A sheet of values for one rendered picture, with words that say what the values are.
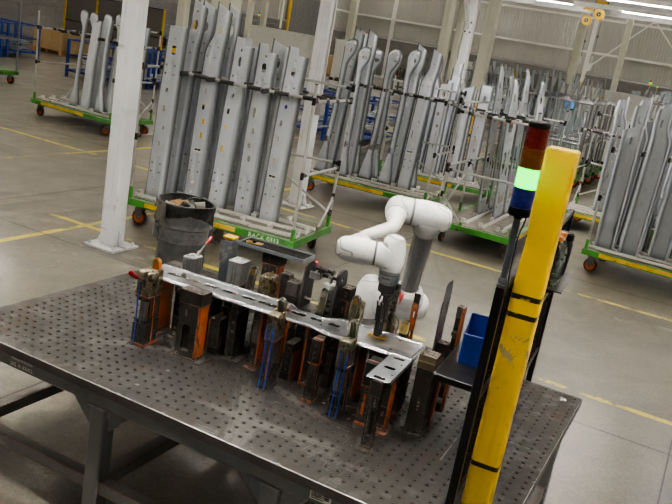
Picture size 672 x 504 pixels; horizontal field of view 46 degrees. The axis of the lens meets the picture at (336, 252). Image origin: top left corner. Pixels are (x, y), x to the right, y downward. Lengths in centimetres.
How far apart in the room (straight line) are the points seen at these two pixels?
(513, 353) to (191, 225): 411
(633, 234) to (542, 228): 749
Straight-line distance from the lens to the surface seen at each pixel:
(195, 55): 848
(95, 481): 369
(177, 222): 647
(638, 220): 1012
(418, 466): 319
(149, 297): 372
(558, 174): 264
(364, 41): 1189
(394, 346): 344
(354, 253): 332
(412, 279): 411
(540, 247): 268
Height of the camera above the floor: 223
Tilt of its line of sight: 15 degrees down
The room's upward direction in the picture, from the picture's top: 10 degrees clockwise
